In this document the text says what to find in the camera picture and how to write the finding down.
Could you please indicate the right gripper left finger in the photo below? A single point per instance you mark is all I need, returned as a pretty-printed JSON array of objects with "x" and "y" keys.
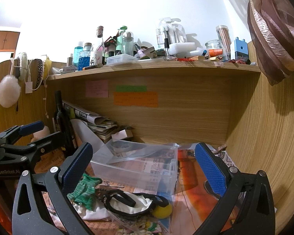
[{"x": 30, "y": 213}]

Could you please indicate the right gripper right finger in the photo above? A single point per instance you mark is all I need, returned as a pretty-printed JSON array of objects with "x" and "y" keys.
[{"x": 257, "y": 213}]

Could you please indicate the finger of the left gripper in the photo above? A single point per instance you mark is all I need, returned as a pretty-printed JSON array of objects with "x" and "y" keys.
[
  {"x": 45, "y": 145},
  {"x": 12, "y": 135}
]

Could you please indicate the green knitted cloth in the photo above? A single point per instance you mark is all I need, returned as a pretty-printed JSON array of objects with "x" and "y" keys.
[{"x": 84, "y": 192}]

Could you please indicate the black and white eye mask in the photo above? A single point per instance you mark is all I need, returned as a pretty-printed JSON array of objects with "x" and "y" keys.
[{"x": 132, "y": 205}]

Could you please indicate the yellow foam ball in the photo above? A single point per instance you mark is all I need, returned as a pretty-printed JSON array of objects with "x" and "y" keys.
[{"x": 162, "y": 212}]

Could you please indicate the dark wine bottle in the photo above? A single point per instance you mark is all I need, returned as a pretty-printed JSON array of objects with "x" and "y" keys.
[{"x": 63, "y": 124}]

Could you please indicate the white fluffy pom pom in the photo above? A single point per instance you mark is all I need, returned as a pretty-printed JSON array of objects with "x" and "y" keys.
[{"x": 10, "y": 91}]

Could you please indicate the white plastic box lid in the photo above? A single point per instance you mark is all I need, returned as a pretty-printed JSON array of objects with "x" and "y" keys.
[{"x": 88, "y": 136}]

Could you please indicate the stack of newspapers and books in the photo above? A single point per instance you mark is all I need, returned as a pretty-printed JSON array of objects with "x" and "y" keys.
[{"x": 102, "y": 126}]

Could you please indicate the newspaper desk covering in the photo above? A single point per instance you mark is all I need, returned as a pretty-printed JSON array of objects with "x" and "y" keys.
[{"x": 192, "y": 202}]

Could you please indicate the pink sticky note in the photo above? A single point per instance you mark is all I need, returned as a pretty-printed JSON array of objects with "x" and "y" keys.
[{"x": 97, "y": 89}]

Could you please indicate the small white cardboard box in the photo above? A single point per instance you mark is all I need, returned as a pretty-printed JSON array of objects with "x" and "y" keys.
[{"x": 122, "y": 135}]

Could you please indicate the clear plastic storage box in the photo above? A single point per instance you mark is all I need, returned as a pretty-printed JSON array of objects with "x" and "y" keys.
[{"x": 145, "y": 166}]

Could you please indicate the blue glass bottle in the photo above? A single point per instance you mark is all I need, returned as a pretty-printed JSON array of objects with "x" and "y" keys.
[{"x": 84, "y": 56}]

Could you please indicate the green sticky note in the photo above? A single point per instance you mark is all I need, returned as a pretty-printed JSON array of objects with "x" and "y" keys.
[{"x": 131, "y": 88}]

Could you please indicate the orange sticky note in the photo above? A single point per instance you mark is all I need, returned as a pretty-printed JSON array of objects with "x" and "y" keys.
[{"x": 139, "y": 99}]

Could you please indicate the clear lidded container on shelf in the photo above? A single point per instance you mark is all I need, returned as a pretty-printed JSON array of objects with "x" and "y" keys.
[{"x": 120, "y": 59}]

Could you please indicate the blue box on shelf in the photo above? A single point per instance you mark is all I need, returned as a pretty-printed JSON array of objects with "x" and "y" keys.
[{"x": 241, "y": 49}]

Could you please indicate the tall transparent tube container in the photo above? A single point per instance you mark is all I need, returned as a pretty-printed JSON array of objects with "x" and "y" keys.
[{"x": 224, "y": 37}]

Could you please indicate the pink hanging fabric bag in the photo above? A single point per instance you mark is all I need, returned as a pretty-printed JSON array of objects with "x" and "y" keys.
[{"x": 271, "y": 25}]

